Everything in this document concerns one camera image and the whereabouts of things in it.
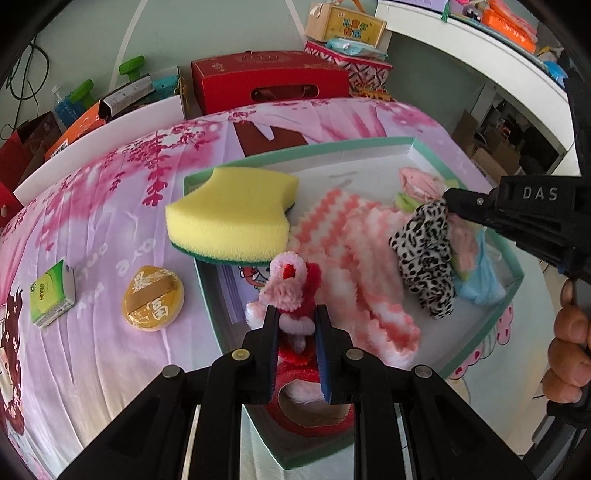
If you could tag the light blue wipes packet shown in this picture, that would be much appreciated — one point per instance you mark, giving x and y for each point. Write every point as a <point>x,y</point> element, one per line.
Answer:
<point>355,47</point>

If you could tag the green tissue packet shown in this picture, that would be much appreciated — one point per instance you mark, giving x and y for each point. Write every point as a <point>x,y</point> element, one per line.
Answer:
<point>51,295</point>

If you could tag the orange carton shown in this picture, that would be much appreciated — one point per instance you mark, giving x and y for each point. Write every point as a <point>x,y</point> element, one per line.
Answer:
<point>78,131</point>

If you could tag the light blue cloth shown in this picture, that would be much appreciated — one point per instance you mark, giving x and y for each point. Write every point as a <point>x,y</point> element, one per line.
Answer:
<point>482,281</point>

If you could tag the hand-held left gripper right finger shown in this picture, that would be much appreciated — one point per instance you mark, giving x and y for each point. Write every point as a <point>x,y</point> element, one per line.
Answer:
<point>323,360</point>

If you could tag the black carton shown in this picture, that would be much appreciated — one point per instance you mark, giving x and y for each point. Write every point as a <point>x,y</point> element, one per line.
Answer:
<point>129,97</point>

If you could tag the white desk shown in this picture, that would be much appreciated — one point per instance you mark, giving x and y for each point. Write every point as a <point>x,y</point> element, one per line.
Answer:
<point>461,41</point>

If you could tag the blue water bottle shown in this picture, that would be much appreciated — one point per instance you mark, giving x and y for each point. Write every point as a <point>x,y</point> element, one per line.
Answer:
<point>67,108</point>

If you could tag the white tray box teal rim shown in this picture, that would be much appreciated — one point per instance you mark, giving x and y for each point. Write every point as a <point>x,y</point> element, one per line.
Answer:
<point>351,166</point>

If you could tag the round yellow wrapped cake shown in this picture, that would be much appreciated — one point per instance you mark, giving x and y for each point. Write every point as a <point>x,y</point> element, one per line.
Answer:
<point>152,300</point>

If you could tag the yellow green sponge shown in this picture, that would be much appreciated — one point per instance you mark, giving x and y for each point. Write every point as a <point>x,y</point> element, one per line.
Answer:
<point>231,217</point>

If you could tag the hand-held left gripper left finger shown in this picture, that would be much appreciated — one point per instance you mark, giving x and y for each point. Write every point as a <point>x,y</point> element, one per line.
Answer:
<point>273,364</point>

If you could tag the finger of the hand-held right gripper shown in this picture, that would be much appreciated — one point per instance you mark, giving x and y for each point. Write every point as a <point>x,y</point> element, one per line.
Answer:
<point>489,228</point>
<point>471,198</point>

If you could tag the pink white striped fluffy towel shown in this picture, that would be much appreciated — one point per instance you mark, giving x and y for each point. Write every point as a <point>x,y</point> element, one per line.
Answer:
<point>360,258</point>

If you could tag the red gift box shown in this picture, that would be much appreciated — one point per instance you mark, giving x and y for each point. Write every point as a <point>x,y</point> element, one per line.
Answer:
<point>231,69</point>

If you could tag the leopard print scrunchie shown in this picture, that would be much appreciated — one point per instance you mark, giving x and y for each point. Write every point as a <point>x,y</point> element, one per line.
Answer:
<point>425,258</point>

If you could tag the peach pink cloth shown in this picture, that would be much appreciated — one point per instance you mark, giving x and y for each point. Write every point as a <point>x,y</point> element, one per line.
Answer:
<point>420,182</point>

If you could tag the pile of colourful stationery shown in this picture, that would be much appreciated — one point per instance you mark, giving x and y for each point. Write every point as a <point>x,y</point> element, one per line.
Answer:
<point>466,9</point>

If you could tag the white storage box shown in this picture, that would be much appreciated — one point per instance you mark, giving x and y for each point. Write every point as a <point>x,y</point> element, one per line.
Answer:
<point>115,129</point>

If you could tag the red white patterned box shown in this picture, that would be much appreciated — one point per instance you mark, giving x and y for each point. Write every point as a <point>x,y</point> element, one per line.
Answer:
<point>364,74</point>

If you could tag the person's right hand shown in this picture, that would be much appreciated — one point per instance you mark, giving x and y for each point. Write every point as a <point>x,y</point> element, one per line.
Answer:
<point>568,332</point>

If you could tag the pile of cardboard boxes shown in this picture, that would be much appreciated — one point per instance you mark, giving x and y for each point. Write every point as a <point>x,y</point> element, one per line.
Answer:
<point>489,147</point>

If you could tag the teal plastic toy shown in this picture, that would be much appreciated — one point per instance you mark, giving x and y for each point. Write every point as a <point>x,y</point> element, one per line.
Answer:
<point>164,85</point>

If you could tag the red gold ornament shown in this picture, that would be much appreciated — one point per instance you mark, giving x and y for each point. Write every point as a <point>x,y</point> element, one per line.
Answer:
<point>374,92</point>

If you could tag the orange packet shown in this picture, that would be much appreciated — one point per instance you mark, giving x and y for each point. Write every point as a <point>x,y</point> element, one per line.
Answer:
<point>508,23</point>

